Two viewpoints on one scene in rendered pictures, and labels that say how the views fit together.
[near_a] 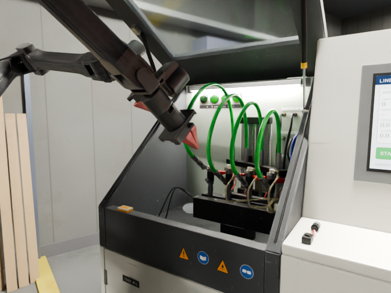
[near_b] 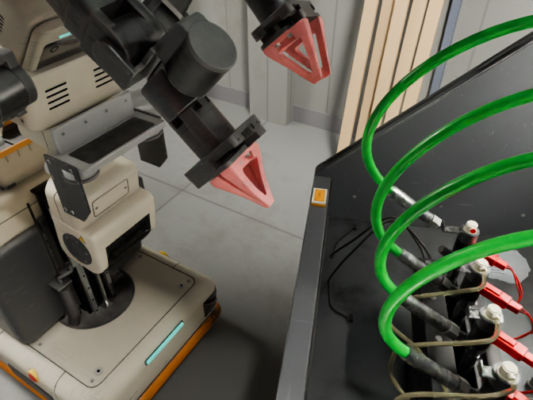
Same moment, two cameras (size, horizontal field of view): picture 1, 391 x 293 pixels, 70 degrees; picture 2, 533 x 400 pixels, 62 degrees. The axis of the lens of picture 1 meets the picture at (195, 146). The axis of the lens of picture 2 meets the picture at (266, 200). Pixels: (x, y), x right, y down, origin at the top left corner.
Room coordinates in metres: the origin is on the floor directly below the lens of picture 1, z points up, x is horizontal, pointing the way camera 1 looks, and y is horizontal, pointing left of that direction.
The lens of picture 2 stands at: (0.59, -0.40, 1.56)
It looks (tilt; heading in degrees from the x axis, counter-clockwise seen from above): 39 degrees down; 68
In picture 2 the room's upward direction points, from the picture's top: straight up
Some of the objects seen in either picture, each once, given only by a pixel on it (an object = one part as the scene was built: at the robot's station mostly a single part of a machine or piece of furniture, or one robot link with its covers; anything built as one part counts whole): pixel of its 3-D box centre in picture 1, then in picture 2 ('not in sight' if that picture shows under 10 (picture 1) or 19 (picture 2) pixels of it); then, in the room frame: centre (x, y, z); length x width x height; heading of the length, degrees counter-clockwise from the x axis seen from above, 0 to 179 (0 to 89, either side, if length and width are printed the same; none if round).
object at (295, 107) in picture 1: (292, 137); not in sight; (1.16, -0.40, 1.20); 0.13 x 0.03 x 0.31; 57
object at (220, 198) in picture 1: (238, 220); (447, 369); (1.00, -0.16, 0.91); 0.34 x 0.10 x 0.15; 57
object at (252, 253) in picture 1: (173, 246); (306, 301); (0.87, 0.07, 0.87); 0.62 x 0.04 x 0.16; 57
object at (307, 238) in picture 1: (312, 231); not in sight; (0.70, -0.31, 0.99); 0.12 x 0.02 x 0.02; 145
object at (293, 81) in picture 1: (240, 85); not in sight; (1.29, -0.20, 1.43); 0.54 x 0.03 x 0.02; 57
